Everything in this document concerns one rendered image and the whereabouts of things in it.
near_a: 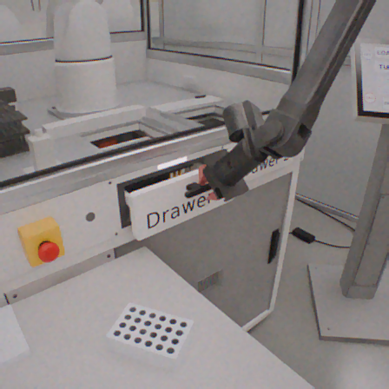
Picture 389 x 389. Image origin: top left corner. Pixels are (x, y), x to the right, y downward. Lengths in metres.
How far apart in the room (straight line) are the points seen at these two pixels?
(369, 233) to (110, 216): 1.18
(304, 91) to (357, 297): 1.39
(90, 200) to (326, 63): 0.51
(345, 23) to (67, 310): 0.72
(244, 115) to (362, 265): 1.21
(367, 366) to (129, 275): 1.18
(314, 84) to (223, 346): 0.47
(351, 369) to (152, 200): 1.18
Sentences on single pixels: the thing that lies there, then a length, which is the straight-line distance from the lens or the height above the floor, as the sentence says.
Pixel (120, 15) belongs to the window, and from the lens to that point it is 0.71.
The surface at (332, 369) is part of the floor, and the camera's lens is 1.61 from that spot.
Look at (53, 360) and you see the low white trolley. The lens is 0.65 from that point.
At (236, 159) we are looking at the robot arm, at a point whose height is 1.01.
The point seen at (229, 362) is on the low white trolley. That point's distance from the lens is 0.61.
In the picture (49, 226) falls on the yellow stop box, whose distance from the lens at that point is 0.68.
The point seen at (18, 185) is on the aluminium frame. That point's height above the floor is 0.99.
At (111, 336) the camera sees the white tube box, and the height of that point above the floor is 0.80.
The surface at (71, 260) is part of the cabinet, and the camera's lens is 0.79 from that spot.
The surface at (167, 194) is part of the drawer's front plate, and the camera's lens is 0.75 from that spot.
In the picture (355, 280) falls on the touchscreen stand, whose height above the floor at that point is 0.16.
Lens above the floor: 1.26
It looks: 29 degrees down
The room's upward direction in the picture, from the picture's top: straight up
